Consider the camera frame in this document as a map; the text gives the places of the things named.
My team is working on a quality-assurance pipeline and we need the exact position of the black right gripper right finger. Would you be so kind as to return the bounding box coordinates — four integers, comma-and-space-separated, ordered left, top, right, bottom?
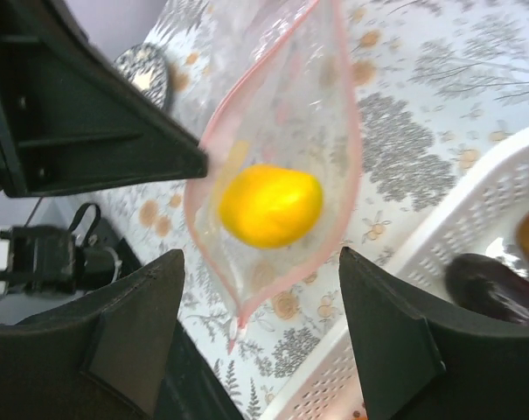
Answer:
339, 247, 529, 419

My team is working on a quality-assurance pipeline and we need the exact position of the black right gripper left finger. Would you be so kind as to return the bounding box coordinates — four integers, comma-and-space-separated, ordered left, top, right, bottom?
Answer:
0, 249, 184, 419

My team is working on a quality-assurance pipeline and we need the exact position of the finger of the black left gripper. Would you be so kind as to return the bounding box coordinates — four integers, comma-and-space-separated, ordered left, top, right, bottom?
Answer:
0, 1, 208, 198

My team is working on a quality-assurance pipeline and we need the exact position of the yellow mango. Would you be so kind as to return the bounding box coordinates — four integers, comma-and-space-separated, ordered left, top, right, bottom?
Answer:
218, 164, 324, 249

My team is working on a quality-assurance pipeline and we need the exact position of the clear zip top bag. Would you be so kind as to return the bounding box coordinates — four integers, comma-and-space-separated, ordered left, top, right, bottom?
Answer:
184, 1, 361, 344

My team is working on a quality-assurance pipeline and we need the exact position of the blue floral plate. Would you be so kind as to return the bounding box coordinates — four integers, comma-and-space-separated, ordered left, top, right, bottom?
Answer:
113, 43, 171, 111

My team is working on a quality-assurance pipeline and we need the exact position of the purple eggplant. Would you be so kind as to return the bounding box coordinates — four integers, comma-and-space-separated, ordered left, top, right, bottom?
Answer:
444, 253, 529, 326

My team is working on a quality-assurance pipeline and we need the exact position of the white perforated plastic basket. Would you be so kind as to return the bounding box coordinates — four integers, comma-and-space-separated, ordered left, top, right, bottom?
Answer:
263, 128, 529, 419

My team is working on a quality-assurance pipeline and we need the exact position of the floral patterned table mat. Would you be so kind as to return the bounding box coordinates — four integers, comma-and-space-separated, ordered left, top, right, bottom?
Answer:
97, 1, 529, 419

